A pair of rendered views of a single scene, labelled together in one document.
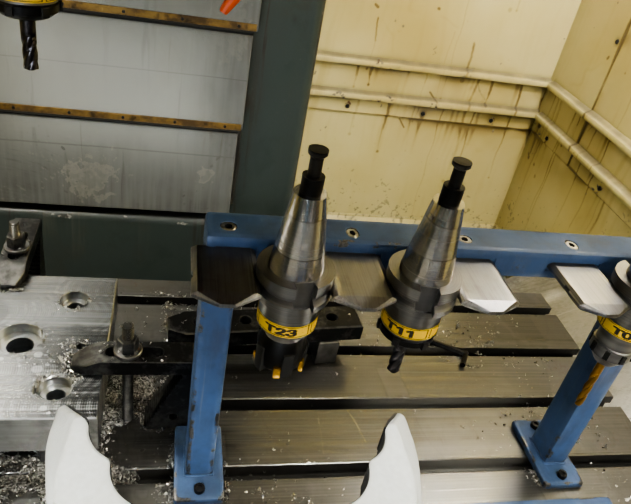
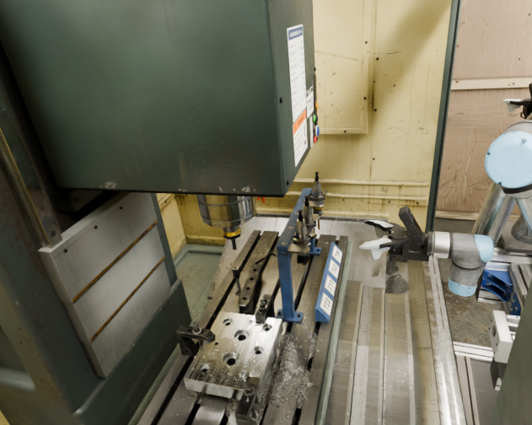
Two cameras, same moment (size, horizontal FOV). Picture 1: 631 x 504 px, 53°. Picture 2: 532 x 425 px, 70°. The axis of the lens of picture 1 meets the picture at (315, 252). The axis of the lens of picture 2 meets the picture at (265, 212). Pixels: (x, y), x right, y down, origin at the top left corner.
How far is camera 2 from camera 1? 1.07 m
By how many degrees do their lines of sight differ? 47
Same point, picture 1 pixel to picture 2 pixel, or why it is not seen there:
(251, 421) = (277, 303)
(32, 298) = (222, 331)
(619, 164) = not seen: hidden behind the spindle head
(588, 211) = not seen: hidden behind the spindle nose
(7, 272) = (209, 335)
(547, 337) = (271, 235)
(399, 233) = (292, 221)
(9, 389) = (264, 336)
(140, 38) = (133, 253)
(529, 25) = not seen: hidden behind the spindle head
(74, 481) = (375, 243)
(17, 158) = (117, 337)
